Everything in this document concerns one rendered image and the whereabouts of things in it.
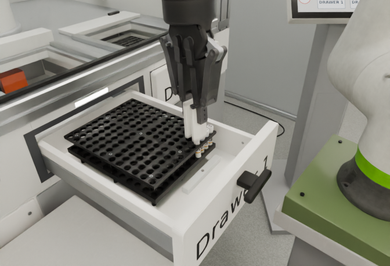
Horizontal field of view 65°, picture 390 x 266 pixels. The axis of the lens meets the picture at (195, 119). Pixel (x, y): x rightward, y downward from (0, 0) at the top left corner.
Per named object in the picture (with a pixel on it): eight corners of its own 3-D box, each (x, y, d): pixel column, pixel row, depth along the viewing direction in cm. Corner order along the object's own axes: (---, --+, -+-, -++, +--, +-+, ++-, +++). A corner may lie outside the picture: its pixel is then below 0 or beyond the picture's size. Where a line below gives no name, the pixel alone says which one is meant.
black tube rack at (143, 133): (215, 157, 61) (216, 130, 58) (156, 215, 49) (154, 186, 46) (134, 121, 72) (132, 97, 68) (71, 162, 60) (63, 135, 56)
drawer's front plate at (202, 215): (271, 167, 61) (279, 121, 55) (184, 285, 42) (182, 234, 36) (263, 164, 62) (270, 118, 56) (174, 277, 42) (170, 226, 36)
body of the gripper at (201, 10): (148, -6, 44) (155, 57, 48) (187, -3, 38) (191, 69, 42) (187, -12, 48) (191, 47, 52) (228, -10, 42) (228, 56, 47)
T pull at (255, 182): (271, 175, 48) (273, 169, 47) (249, 206, 43) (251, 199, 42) (251, 166, 50) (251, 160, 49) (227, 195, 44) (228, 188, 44)
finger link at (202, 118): (201, 92, 50) (215, 97, 48) (203, 119, 52) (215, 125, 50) (194, 95, 49) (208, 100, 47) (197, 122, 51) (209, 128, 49)
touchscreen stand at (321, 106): (367, 233, 144) (475, 9, 88) (271, 234, 143) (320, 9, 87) (326, 162, 186) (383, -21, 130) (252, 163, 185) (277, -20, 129)
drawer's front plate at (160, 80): (217, 74, 98) (219, 40, 92) (158, 113, 79) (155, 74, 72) (213, 72, 99) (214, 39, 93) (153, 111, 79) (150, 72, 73)
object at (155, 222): (260, 162, 60) (264, 137, 57) (180, 262, 43) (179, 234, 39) (119, 103, 80) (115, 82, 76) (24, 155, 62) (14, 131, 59)
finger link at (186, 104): (185, 103, 50) (182, 101, 51) (187, 139, 54) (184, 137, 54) (198, 97, 52) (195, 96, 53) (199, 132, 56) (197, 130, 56)
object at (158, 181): (216, 133, 58) (216, 130, 58) (154, 189, 46) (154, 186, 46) (208, 130, 59) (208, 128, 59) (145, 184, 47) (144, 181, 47)
